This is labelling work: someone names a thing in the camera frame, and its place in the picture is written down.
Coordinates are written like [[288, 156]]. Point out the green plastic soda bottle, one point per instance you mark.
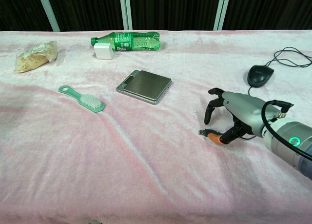
[[129, 41]]

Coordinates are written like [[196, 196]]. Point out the green cleaning brush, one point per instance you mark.
[[83, 99]]

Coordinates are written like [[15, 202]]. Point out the packaged bread in plastic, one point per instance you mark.
[[36, 56]]

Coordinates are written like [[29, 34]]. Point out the pink plush cloth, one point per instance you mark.
[[122, 148]]

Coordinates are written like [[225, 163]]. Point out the white metal frame post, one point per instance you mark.
[[48, 9], [221, 9], [125, 9]]

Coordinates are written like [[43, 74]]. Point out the white power adapter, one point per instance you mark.
[[103, 51]]

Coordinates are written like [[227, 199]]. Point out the black computer mouse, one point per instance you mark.
[[259, 75]]

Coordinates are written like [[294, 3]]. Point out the silver digital kitchen scale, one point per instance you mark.
[[144, 86]]

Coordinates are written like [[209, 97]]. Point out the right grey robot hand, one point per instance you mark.
[[241, 104]]

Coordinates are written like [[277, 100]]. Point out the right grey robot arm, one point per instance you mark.
[[291, 146]]

